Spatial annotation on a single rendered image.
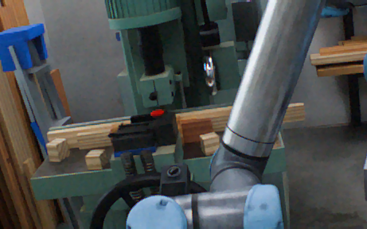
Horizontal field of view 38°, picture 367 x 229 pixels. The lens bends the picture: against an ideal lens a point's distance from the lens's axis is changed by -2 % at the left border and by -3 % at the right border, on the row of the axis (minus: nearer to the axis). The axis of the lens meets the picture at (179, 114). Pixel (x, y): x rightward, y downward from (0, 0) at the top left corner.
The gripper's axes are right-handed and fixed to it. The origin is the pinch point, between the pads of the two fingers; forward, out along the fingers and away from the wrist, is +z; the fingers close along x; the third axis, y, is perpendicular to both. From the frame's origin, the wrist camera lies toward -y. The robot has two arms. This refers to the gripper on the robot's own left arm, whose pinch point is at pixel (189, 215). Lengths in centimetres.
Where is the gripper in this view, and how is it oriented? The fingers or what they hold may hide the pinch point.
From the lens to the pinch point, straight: 100.6
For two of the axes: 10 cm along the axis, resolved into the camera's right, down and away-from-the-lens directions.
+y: 1.1, 9.7, -2.2
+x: 9.8, -1.4, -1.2
